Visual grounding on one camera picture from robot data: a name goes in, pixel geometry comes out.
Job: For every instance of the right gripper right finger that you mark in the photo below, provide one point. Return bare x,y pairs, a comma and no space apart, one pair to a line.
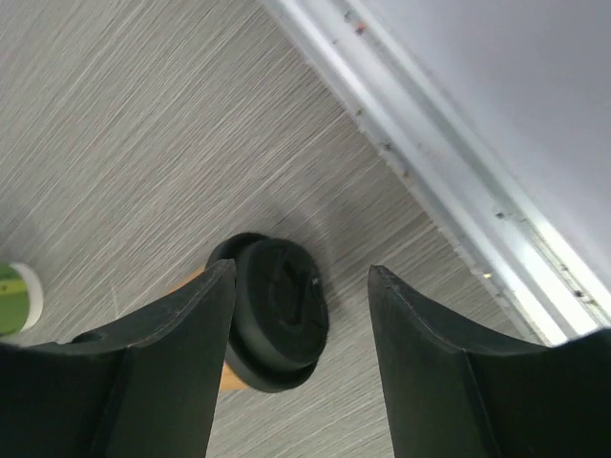
455,388

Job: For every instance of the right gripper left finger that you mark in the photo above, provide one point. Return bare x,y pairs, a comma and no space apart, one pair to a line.
145,385

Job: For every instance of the green paper cup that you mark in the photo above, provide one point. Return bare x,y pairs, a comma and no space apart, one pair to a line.
21,298

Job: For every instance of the aluminium frame rail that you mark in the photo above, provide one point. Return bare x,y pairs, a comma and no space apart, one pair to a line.
545,287

